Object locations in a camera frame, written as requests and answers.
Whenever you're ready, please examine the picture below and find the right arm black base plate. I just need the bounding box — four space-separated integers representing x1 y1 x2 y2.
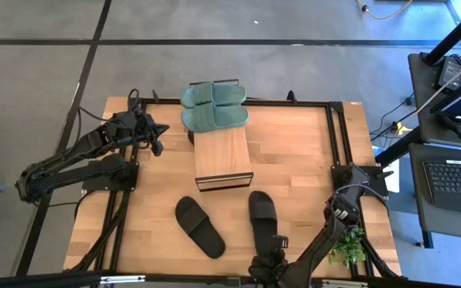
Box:
331 164 394 199

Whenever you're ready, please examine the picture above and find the wooden shelf with metal rails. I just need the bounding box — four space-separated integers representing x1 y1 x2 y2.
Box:
189 78 255 193

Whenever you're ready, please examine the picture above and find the thin white cable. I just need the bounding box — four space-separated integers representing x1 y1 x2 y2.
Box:
415 50 461 115

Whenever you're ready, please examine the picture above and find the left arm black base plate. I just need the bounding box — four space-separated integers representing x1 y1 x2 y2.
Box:
81 161 140 193

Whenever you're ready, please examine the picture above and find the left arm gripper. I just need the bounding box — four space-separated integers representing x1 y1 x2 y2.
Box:
127 113 170 158

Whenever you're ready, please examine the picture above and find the small green artificial plant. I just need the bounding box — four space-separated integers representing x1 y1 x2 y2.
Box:
327 225 367 270

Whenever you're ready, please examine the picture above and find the yellow floor cable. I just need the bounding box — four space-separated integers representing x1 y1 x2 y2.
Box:
355 0 415 21

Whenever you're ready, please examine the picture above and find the green slide sandal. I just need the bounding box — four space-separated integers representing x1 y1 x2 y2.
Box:
180 102 251 134
179 81 248 110

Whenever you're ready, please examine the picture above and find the dark grey desk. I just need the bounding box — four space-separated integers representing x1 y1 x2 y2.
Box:
407 51 461 150
408 142 461 244

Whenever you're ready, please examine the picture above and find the black laptop keyboard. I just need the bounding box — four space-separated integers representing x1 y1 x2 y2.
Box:
422 158 461 218

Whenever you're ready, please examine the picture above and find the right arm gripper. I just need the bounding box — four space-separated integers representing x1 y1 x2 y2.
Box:
250 235 292 285

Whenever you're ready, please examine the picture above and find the white paper sheet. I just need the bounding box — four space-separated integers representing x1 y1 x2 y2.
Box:
372 146 403 194

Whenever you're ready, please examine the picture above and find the black diagonal rig pole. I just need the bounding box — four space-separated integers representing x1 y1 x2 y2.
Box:
423 0 461 66
374 126 423 168

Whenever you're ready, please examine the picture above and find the silver metal bracket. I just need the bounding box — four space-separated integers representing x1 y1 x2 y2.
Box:
321 278 369 288
99 274 146 286

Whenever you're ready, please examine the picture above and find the black power adapter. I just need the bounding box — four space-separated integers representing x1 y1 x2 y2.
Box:
437 55 461 91

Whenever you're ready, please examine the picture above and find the black horizontal rig beam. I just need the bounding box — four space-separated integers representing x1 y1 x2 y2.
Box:
0 270 461 288

